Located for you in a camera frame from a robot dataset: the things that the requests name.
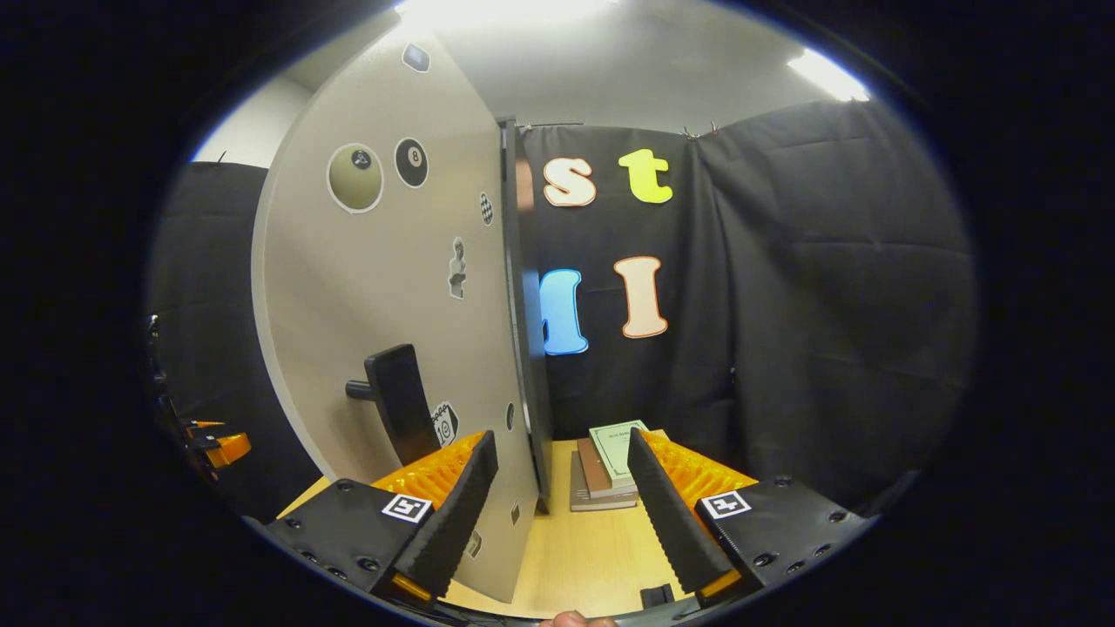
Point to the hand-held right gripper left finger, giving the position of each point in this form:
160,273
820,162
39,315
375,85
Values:
457,514

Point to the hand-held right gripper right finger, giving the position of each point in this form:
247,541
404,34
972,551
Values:
675,522

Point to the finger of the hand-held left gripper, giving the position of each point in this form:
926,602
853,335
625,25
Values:
231,448
205,427

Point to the dark grey cabinet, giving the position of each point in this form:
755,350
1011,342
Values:
527,366

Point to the grey cabinet door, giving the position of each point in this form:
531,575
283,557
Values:
348,287

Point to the brown book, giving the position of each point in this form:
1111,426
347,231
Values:
594,470

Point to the black backdrop cloth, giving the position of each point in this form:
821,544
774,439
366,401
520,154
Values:
827,305

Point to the small ceiling light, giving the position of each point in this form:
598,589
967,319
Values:
827,77

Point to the long ceiling light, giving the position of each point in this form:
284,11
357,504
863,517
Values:
505,10

